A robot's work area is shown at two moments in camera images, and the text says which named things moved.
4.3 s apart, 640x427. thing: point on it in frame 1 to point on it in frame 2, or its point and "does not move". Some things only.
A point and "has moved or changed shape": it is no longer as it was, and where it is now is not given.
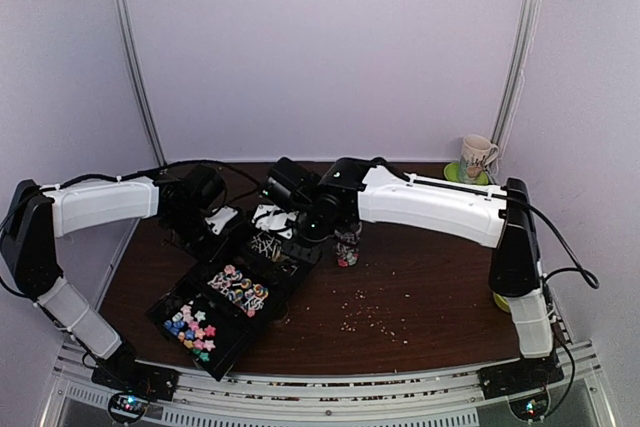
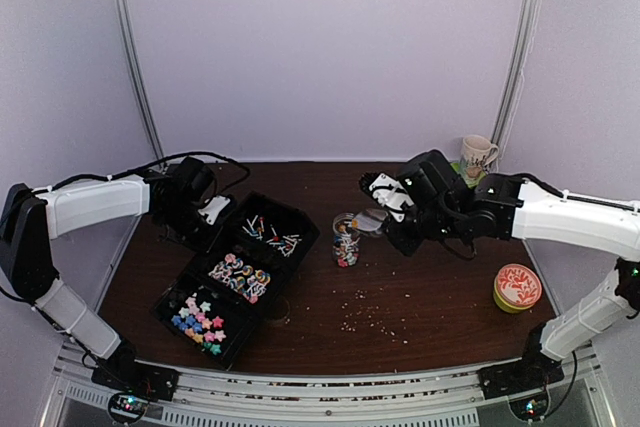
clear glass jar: (347, 241) does not move
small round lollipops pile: (265, 243) to (285, 246)
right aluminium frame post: (521, 43) does not move
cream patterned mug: (477, 152) does not move
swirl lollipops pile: (238, 289) to (251, 283)
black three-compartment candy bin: (212, 310) has moved or changed shape
